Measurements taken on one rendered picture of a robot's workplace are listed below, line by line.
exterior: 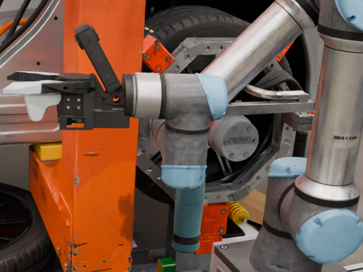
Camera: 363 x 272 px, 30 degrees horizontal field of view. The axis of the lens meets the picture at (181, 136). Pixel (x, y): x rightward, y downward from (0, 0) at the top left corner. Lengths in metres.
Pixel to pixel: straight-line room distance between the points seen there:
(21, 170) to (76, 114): 2.84
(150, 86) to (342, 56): 0.31
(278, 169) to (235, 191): 0.94
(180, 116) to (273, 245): 0.41
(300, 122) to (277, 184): 0.68
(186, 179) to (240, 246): 0.40
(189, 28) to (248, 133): 0.37
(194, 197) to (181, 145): 0.95
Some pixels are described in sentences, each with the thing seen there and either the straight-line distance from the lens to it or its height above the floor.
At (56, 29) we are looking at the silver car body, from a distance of 2.14.
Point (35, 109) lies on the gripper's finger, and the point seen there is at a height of 1.21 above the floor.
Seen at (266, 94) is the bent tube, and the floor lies 1.00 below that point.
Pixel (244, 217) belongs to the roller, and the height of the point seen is 0.51.
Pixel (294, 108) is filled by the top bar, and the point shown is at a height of 0.96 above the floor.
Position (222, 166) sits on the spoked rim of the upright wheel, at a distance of 2.32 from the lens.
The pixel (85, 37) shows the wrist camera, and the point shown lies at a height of 1.31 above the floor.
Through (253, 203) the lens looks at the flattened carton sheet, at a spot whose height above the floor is 0.01.
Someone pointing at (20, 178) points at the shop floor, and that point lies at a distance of 3.81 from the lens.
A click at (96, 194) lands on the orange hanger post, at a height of 0.80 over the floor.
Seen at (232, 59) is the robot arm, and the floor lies 1.26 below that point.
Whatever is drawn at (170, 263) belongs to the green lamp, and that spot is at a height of 0.66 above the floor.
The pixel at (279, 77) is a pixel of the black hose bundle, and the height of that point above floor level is 1.04.
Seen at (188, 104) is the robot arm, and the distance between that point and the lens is 1.08.
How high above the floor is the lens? 1.53
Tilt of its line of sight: 20 degrees down
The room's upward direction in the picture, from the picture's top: 5 degrees clockwise
